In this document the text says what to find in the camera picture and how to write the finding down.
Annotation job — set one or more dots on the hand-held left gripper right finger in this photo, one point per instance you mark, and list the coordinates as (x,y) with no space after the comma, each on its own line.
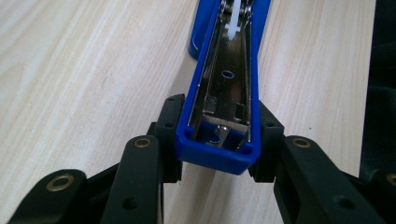
(269,146)

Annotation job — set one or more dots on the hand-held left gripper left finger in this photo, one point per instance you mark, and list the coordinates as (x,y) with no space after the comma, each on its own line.
(169,140)

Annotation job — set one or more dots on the blue stapler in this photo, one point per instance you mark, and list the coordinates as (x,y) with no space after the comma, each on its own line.
(218,158)

